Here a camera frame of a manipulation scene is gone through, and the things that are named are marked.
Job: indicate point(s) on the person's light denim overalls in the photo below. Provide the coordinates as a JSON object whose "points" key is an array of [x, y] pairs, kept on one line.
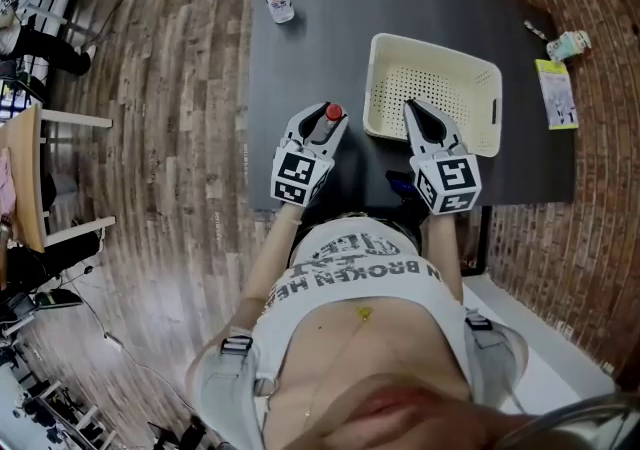
{"points": [[220, 388]]}

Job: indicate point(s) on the yellow-green book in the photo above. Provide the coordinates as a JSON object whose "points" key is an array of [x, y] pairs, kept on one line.
{"points": [[557, 95]]}

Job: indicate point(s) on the person's right forearm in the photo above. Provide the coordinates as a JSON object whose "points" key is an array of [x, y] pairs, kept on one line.
{"points": [[442, 248]]}

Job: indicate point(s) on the pink paper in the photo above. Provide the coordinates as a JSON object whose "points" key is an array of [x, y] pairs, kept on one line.
{"points": [[6, 183]]}

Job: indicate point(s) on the small red-capped bottle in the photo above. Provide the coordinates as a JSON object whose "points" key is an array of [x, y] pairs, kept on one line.
{"points": [[334, 112]]}

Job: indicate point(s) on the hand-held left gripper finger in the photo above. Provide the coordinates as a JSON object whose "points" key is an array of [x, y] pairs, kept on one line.
{"points": [[295, 123], [335, 140]]}

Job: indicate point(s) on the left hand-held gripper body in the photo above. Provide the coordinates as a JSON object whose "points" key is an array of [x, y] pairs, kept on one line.
{"points": [[297, 173]]}

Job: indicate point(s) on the person's neck and chest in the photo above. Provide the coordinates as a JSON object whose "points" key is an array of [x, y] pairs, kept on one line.
{"points": [[380, 343]]}

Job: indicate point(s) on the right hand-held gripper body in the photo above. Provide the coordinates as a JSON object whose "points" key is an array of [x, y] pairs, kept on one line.
{"points": [[450, 178]]}

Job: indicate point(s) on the person's head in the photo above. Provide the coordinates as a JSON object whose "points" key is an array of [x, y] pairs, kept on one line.
{"points": [[390, 418]]}

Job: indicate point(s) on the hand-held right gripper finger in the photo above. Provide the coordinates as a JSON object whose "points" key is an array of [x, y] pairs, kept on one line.
{"points": [[417, 135], [450, 130]]}

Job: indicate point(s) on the black and green object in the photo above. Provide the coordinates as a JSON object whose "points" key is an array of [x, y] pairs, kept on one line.
{"points": [[57, 298]]}

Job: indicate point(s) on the cream perforated plastic basket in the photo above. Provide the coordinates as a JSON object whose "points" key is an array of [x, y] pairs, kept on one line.
{"points": [[430, 68]]}

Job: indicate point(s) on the black device with blue light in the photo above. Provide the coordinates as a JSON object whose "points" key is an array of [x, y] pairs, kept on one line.
{"points": [[400, 183]]}

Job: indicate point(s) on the white side desk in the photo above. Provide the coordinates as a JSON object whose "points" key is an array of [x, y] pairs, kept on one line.
{"points": [[550, 363]]}

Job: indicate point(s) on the wooden desk with white frame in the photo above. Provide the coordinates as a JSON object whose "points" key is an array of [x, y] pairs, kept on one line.
{"points": [[27, 178]]}

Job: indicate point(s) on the person's white printed top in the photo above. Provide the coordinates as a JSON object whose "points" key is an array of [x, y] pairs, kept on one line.
{"points": [[350, 290]]}

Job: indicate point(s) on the person's left forearm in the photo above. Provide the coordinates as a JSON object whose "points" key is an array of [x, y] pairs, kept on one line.
{"points": [[272, 248]]}

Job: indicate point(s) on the dark grey table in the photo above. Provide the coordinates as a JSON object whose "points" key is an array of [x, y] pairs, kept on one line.
{"points": [[320, 63]]}

